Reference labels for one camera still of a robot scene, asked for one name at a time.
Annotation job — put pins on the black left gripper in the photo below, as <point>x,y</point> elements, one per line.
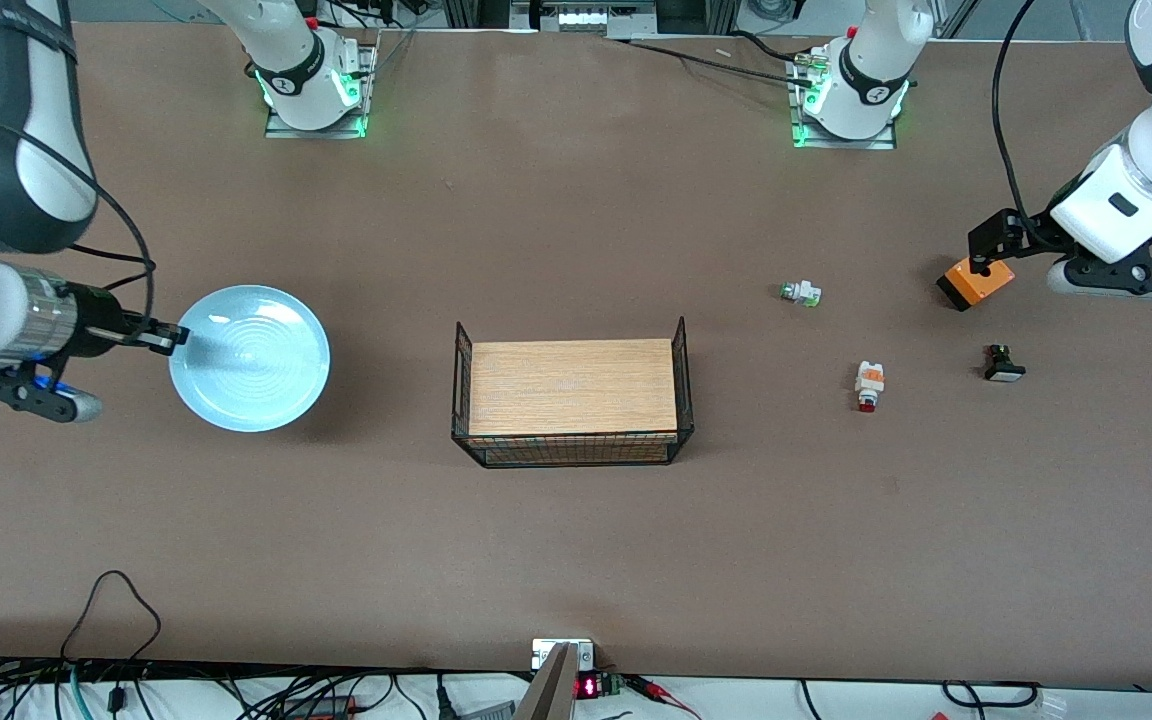
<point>1008,234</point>

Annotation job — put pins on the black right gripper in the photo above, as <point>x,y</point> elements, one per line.
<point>101,318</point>

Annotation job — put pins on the light blue plate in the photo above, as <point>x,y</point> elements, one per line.
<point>251,360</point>

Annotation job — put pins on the red push button switch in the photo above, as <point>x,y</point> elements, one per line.
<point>869,380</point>

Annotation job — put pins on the orange button box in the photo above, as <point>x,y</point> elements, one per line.
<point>976,287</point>

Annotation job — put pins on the black power adapter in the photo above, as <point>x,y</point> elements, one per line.
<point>321,706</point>

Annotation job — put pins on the wooden board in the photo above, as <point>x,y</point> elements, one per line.
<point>571,385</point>

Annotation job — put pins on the white connector strip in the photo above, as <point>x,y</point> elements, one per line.
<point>581,17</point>

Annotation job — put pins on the silver mounting block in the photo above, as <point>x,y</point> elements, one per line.
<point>541,652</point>

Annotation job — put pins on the red digit display module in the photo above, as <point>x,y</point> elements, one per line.
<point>591,686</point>

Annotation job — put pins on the red clip lead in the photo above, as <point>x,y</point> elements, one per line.
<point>661,692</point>

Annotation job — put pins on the black white-capped button switch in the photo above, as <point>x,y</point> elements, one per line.
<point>1002,366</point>

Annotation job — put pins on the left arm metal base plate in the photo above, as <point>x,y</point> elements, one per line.
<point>886,142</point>

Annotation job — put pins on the green push button switch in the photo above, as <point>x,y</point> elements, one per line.
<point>802,293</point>

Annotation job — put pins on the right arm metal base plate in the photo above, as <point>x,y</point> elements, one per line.
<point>281,128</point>

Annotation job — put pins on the aluminium frame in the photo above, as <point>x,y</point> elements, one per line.
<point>476,12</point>

